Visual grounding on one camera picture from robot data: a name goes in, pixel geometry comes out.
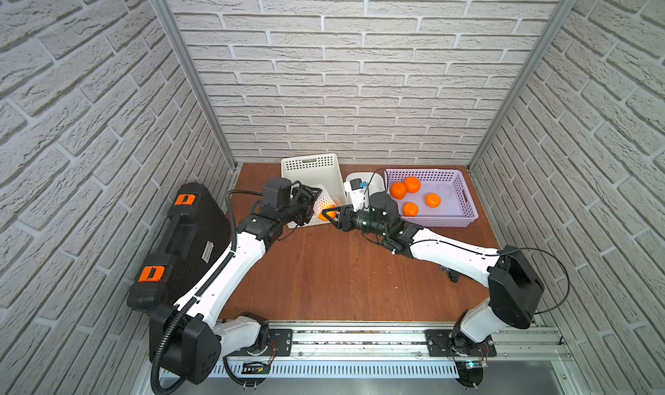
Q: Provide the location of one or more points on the white perforated plastic basket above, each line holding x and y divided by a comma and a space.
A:
318, 169

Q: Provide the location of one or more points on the bare orange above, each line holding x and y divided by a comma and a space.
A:
410, 210
432, 200
413, 185
398, 191

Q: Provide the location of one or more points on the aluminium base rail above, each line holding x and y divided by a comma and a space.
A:
403, 358

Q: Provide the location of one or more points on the white plastic tub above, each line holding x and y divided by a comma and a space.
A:
374, 181

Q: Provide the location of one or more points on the black tool case orange latches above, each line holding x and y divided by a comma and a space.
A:
197, 234

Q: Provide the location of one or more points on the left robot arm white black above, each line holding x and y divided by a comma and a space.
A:
183, 344

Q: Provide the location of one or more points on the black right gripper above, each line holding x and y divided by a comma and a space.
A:
345, 217

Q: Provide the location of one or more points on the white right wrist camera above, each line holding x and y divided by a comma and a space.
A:
356, 190

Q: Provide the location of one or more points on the purple perforated plastic basket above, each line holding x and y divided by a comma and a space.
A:
457, 209

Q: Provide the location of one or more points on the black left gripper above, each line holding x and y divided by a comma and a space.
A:
307, 206

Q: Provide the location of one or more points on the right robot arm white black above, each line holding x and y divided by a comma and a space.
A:
515, 290

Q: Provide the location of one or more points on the small black clip device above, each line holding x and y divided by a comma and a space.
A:
453, 276

